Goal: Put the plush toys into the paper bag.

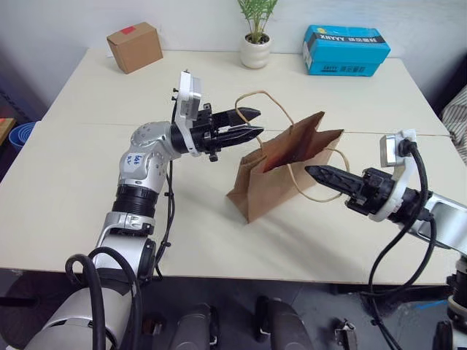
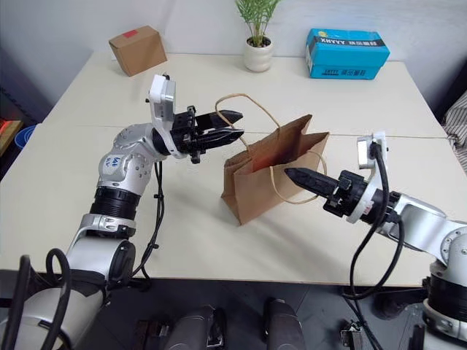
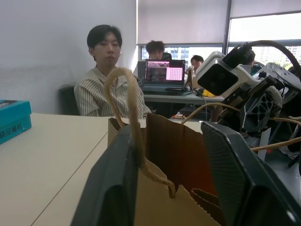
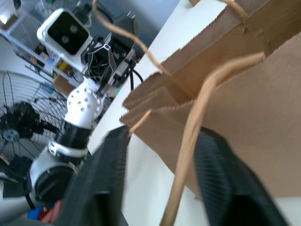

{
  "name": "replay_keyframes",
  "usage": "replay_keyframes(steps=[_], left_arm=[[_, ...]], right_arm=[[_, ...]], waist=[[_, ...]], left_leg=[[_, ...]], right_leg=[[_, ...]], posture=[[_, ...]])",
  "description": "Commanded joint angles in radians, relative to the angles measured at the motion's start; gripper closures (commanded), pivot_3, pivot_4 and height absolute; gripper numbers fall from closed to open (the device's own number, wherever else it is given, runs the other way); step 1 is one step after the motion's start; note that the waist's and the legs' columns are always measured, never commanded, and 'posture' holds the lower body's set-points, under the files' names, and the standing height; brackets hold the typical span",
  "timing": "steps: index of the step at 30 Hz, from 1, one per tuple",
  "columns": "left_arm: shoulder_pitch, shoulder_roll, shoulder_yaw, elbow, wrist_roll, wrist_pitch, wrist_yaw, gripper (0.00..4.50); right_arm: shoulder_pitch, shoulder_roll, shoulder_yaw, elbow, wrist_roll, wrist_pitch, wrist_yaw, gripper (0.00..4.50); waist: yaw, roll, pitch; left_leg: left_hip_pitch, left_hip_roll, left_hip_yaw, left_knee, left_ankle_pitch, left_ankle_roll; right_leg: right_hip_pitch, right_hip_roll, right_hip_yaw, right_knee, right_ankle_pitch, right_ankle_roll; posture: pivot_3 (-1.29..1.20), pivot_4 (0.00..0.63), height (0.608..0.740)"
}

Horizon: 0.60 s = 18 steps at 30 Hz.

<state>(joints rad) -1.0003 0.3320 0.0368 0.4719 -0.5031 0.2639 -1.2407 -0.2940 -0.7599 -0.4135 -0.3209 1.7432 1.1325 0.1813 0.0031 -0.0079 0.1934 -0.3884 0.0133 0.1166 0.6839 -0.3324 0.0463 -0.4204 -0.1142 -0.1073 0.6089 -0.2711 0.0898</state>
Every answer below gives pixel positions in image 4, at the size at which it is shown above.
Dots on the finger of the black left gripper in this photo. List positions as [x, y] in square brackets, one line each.
[124, 27]
[98, 58]

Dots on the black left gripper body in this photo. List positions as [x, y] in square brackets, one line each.
[122, 66]

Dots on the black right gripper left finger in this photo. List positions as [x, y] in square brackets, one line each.
[101, 169]

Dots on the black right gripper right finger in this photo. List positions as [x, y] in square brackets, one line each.
[225, 179]

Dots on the brown paper bag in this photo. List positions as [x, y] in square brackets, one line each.
[235, 94]

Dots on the red and blue plush toy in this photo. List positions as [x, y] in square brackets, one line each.
[44, 212]

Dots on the white metal storage shelf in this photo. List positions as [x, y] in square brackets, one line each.
[35, 54]

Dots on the small cardboard box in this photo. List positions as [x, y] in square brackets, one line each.
[8, 22]

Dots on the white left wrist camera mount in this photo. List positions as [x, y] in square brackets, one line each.
[63, 33]

